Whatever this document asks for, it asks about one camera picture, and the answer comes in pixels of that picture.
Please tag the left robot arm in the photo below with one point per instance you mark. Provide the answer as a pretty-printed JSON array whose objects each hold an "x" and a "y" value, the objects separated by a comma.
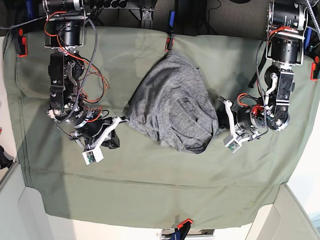
[{"x": 287, "y": 22}]

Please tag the grey heathered T-shirt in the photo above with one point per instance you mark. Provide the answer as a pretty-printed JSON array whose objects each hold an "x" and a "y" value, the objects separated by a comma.
[{"x": 172, "y": 106}]

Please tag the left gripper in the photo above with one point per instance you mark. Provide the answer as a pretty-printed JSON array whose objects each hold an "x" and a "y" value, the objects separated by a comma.
[{"x": 241, "y": 123}]

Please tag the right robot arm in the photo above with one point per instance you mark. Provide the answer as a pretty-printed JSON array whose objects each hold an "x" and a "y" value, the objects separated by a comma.
[{"x": 68, "y": 71}]

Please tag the grey metal table bracket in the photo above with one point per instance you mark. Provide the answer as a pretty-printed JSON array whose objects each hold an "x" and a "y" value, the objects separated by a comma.
[{"x": 147, "y": 18}]

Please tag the olive green table cloth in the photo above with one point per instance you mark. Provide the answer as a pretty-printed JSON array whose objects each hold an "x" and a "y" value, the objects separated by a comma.
[{"x": 144, "y": 184}]

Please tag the left edge black clamp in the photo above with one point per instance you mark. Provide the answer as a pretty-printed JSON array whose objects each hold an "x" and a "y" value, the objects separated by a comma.
[{"x": 4, "y": 161}]

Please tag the bottom orange black clamp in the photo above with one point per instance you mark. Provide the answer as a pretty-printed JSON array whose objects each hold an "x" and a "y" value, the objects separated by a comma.
[{"x": 182, "y": 230}]

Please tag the top left orange black clamp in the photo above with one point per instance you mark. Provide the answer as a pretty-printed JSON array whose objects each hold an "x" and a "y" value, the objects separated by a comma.
[{"x": 20, "y": 42}]

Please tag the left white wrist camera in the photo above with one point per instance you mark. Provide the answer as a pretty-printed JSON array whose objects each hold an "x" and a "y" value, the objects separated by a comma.
[{"x": 232, "y": 143}]

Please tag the right orange black clamp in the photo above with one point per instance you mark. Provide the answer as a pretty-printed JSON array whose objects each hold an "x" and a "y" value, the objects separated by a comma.
[{"x": 315, "y": 69}]

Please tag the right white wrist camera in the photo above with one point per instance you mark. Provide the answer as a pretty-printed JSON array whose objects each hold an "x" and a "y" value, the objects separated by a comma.
[{"x": 94, "y": 155}]

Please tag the top centre orange black clamp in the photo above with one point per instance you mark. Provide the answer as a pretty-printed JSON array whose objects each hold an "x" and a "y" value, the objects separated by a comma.
[{"x": 170, "y": 32}]

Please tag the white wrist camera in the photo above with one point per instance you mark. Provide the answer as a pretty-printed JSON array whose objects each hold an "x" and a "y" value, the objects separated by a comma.
[
  {"x": 94, "y": 155},
  {"x": 232, "y": 143}
]

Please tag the orange black clamp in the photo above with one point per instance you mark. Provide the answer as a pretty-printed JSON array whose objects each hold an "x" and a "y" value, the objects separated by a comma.
[
  {"x": 170, "y": 32},
  {"x": 182, "y": 230},
  {"x": 20, "y": 42},
  {"x": 315, "y": 69}
]

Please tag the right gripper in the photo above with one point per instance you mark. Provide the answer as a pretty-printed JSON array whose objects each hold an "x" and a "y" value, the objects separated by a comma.
[{"x": 87, "y": 134}]

